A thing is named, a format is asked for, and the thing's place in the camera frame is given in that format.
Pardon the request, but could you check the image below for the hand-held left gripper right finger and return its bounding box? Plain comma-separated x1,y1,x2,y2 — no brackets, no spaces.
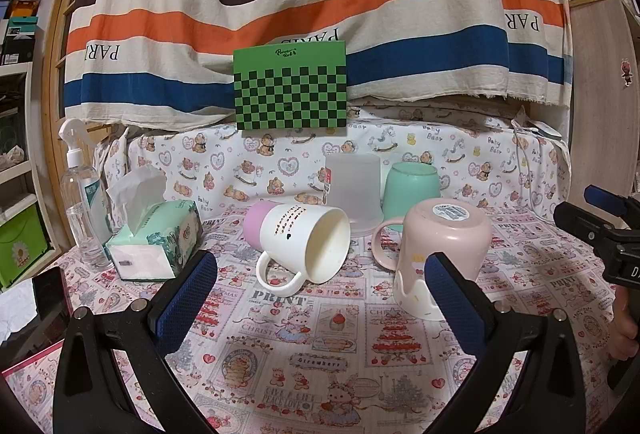
424,251,588,434

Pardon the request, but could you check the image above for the white shelf unit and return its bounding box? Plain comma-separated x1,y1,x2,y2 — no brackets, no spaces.
0,0,66,295

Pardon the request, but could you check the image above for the green tissue pack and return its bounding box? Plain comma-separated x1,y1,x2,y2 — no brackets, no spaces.
104,165,203,283

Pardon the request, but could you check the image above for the pink cup with handle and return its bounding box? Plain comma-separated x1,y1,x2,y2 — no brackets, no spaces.
371,199,493,321

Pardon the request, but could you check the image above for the translucent plastic cup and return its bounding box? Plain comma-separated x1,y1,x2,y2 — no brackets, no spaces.
324,153,385,237

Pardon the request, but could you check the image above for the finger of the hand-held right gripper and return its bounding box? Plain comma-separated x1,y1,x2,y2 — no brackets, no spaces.
553,200,626,260
584,184,640,227

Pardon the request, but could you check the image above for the green checkered board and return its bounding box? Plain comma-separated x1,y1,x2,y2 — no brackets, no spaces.
232,40,348,131

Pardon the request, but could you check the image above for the clear spray bottle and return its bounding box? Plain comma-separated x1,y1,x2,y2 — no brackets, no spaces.
58,118,113,271

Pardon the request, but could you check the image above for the pink printed tablecloth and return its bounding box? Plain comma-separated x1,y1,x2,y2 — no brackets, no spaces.
0,199,631,434

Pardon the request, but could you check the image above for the wooden cabinet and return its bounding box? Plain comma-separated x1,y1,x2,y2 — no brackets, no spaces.
567,0,640,225

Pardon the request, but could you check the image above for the green box with daisy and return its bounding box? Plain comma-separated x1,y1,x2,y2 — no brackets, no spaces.
0,204,51,290

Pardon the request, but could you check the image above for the white mug with pink base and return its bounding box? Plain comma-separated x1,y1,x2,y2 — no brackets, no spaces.
242,200,352,292

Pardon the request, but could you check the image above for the person's right hand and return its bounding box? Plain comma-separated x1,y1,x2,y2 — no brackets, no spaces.
612,286,640,361

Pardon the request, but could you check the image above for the bear print cloth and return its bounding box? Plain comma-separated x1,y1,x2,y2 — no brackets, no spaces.
95,101,571,235

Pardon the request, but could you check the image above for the mint green cup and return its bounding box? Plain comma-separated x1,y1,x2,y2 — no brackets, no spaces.
382,162,442,232

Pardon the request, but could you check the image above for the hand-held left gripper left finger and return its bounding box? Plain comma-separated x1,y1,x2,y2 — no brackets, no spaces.
52,250,221,434

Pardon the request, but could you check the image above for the black smartphone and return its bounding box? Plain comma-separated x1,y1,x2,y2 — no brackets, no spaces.
31,264,68,355

